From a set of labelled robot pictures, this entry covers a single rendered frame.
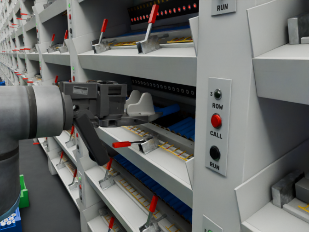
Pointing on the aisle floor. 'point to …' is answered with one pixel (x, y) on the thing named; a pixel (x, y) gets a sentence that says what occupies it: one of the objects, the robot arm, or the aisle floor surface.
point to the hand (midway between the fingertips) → (154, 116)
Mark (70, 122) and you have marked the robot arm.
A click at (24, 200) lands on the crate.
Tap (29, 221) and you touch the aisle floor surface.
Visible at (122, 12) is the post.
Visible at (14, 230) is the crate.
